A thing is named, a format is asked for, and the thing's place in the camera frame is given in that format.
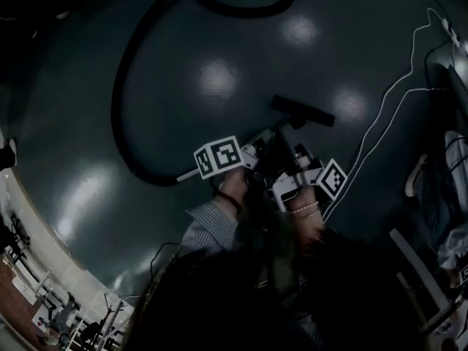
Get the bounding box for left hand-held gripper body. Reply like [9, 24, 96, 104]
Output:
[192, 128, 278, 181]

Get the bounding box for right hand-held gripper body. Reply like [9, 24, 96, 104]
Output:
[270, 143, 349, 214]

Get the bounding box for black vacuum floor nozzle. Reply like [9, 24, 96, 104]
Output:
[271, 94, 336, 130]

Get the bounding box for person's right forearm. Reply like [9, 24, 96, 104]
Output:
[288, 186, 326, 246]

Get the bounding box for person's left forearm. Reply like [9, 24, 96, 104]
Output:
[181, 168, 250, 255]

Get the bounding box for person's black trousers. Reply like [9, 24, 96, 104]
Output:
[138, 228, 421, 351]

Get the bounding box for white power strip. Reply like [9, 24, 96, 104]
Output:
[440, 17, 462, 47]

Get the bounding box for pearl bracelet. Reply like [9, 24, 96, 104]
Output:
[290, 200, 320, 219]

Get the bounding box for black bead bracelet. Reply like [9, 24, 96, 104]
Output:
[214, 190, 243, 215]

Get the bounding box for white cable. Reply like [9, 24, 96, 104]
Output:
[345, 7, 449, 177]
[321, 88, 443, 221]

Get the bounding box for black vacuum hose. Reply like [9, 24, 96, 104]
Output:
[110, 0, 298, 188]

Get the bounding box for white frame chair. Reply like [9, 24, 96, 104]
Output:
[389, 228, 468, 347]

